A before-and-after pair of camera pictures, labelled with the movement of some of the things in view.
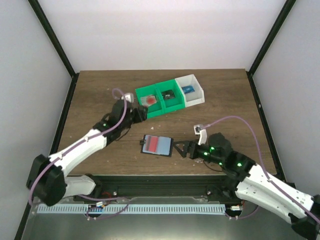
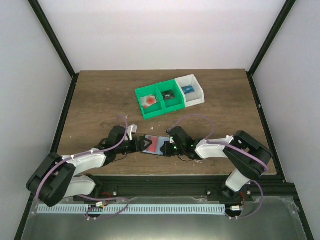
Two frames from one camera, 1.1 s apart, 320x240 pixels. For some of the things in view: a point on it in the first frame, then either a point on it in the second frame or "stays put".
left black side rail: [74, 79] stays put
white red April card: [147, 101] stays put
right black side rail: [262, 117] stays put
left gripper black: [140, 115] -> [151, 143]
